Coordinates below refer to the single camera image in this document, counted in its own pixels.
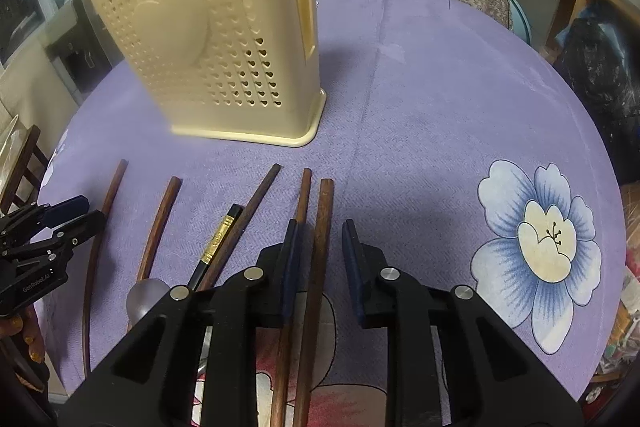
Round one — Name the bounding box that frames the pile of plastic bags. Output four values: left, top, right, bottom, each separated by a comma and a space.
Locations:
595, 252, 640, 403

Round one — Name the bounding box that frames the purple floral tablecloth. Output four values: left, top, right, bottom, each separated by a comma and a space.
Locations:
37, 0, 628, 427

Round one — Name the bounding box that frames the dark water dispenser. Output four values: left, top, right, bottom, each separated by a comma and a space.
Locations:
47, 0, 113, 102

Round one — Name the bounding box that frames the beige perforated utensil holder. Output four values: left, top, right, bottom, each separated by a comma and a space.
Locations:
82, 0, 328, 148

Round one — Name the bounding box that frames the metal spoon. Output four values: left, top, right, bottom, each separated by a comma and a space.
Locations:
125, 278, 172, 333

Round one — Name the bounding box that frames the black plastic bag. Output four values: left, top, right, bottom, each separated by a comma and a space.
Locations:
552, 4, 640, 185

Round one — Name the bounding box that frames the dark wooden chair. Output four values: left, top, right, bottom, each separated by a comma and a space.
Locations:
0, 124, 51, 212

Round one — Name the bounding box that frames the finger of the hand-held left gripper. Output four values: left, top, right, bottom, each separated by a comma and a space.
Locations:
0, 196, 91, 240
0, 209, 107, 265

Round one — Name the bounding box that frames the black chopstick with gold band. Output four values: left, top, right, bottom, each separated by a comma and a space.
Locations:
186, 204, 244, 290

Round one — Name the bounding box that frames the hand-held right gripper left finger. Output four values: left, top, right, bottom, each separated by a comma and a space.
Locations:
57, 219, 301, 427

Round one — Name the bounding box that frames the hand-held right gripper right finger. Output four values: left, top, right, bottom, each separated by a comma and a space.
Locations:
341, 219, 586, 427

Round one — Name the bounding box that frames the brown wooden chopstick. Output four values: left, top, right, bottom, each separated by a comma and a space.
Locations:
136, 177, 183, 283
81, 159, 129, 380
270, 168, 313, 427
292, 178, 335, 427
195, 163, 282, 293

